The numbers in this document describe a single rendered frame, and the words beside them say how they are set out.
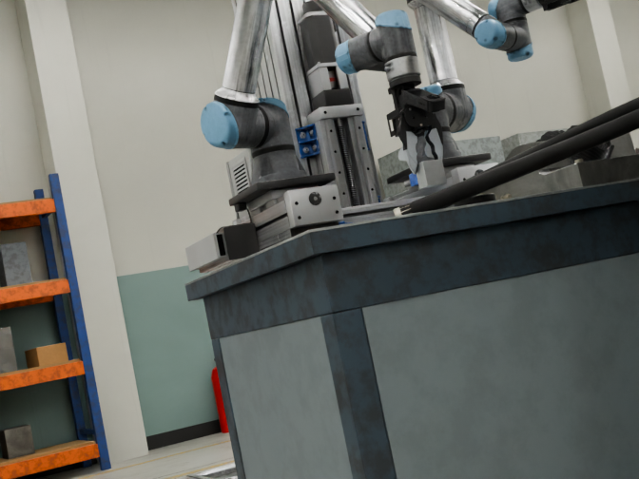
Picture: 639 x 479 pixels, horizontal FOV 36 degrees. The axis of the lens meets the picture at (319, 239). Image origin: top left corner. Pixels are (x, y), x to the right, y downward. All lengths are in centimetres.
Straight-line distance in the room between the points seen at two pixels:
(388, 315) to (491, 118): 788
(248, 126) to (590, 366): 115
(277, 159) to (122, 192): 502
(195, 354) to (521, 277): 599
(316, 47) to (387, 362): 147
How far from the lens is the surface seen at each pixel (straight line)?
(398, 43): 216
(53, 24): 744
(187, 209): 764
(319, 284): 148
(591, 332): 171
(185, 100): 787
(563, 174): 192
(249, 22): 245
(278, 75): 283
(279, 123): 256
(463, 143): 839
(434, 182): 210
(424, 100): 207
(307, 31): 283
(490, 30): 270
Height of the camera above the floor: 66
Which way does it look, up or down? 5 degrees up
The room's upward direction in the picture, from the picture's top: 11 degrees counter-clockwise
